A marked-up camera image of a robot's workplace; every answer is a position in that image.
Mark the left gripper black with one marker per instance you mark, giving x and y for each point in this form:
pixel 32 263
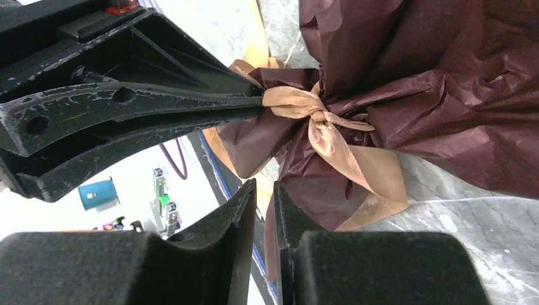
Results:
pixel 51 44

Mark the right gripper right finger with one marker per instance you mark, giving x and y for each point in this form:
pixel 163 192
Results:
pixel 316 266

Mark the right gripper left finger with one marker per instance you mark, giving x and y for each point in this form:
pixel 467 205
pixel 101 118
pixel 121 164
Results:
pixel 208 262

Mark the tan satin ribbon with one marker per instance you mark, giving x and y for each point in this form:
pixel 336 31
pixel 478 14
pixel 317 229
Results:
pixel 377 171

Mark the maroon paper bouquet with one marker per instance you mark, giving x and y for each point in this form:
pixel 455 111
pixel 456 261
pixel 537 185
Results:
pixel 453 82

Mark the teal box in background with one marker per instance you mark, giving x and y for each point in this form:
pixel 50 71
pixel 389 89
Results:
pixel 99 196

